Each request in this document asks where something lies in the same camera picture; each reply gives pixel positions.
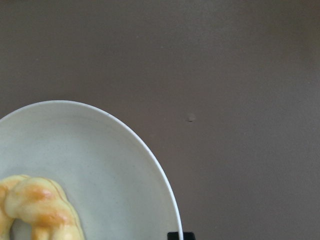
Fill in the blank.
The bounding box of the twisted glazed donut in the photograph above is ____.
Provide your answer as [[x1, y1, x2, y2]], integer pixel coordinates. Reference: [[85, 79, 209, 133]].
[[0, 175, 85, 240]]

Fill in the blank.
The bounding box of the white round plate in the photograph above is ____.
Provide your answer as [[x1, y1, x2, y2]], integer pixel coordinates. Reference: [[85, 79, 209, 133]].
[[0, 100, 183, 240]]

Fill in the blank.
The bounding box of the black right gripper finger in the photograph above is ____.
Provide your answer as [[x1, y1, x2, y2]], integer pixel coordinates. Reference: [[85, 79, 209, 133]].
[[167, 232, 196, 240]]

